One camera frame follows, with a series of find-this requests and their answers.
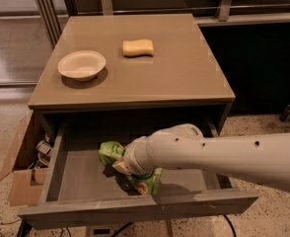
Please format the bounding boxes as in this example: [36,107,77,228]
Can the items inside cardboard box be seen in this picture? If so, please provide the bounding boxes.
[29,134,52,169]

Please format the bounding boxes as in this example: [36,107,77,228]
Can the grey open drawer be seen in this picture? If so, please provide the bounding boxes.
[18,119,258,229]

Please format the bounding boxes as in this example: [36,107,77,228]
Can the yellow sponge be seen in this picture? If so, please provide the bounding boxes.
[122,39,154,57]

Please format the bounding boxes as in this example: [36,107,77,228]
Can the green rice chip bag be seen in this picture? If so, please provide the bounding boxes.
[99,141,162,196]

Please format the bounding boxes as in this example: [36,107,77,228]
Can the small dark floor object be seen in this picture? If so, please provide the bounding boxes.
[279,105,290,122]

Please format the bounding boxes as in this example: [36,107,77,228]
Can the white paper bowl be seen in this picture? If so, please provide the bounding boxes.
[57,50,107,81]

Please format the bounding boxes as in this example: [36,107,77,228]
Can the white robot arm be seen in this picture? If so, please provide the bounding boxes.
[114,123,290,193]

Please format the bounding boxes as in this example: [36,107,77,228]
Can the black floor cable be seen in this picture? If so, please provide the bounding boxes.
[222,214,238,237]

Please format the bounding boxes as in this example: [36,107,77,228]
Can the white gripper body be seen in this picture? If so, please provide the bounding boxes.
[123,135,158,175]

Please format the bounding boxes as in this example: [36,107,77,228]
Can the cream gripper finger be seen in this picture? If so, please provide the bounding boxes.
[112,159,129,175]

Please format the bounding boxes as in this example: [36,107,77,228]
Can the grey counter cabinet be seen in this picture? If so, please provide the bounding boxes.
[29,14,235,134]

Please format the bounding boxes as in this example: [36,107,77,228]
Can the brown cardboard box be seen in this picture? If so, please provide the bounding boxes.
[0,111,47,206]

